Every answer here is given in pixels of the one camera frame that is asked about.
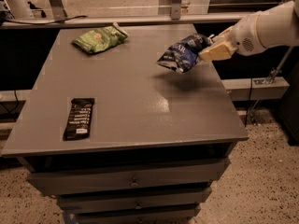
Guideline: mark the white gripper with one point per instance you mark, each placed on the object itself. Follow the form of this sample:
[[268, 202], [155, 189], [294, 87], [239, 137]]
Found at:
[[244, 34]]

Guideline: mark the blue chip bag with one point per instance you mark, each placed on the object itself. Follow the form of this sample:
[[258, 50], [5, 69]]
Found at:
[[183, 55]]

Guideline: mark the green jalapeno chip bag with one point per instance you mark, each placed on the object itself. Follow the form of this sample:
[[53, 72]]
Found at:
[[101, 39]]

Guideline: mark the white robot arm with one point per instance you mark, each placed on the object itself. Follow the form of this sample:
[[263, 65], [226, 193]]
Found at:
[[278, 26]]

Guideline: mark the top grey drawer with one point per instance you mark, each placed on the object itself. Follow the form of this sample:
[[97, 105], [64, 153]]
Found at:
[[128, 177]]

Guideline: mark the grey drawer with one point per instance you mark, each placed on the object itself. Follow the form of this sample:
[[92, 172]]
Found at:
[[141, 216], [128, 177], [133, 200]]

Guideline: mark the grey drawer cabinet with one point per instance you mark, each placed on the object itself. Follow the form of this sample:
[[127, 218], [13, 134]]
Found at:
[[142, 113]]

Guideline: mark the middle grey drawer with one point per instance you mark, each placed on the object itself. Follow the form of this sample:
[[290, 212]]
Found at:
[[133, 200]]

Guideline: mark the black snack bar wrapper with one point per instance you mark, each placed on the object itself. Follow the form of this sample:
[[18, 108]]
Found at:
[[79, 119]]

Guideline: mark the bottom grey drawer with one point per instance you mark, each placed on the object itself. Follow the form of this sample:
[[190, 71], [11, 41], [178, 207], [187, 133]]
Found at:
[[141, 216]]

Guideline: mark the white pipe top left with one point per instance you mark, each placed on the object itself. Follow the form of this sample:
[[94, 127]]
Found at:
[[20, 9]]

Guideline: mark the grey metal rail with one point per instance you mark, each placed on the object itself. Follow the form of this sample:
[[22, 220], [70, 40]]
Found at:
[[82, 21]]

